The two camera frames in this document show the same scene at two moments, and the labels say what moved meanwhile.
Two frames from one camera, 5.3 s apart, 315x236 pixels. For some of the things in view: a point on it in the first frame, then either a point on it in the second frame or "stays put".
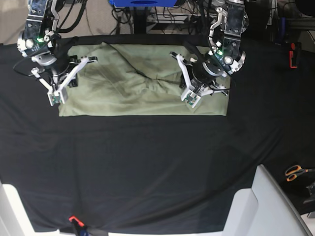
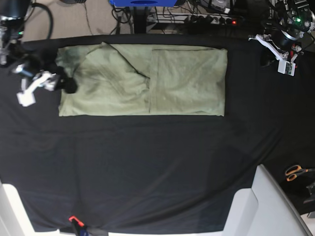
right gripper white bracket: x=192 y=94 → x=285 y=66
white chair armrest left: x=15 y=220 stays put
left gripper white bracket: x=59 y=96 → x=49 y=81
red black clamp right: x=291 y=55 stays put
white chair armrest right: x=264 y=210 stays put
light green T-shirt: x=132 y=80 stays put
